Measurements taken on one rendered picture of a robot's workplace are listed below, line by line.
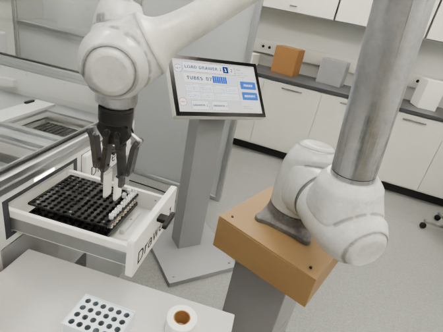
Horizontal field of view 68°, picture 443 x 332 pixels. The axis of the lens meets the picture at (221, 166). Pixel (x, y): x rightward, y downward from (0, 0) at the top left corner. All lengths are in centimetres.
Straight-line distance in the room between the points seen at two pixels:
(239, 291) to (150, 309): 43
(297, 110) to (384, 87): 300
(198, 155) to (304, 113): 207
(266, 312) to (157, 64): 89
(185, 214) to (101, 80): 155
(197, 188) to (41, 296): 119
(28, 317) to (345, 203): 73
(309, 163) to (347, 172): 18
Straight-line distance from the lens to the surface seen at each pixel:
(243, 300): 122
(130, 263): 82
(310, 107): 365
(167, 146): 274
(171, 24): 56
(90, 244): 87
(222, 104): 166
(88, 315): 82
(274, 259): 95
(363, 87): 71
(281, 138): 377
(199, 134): 174
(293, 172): 93
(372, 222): 78
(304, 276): 93
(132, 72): 50
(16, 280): 97
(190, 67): 166
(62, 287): 93
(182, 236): 209
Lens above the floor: 143
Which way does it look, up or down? 25 degrees down
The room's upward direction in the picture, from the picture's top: 12 degrees clockwise
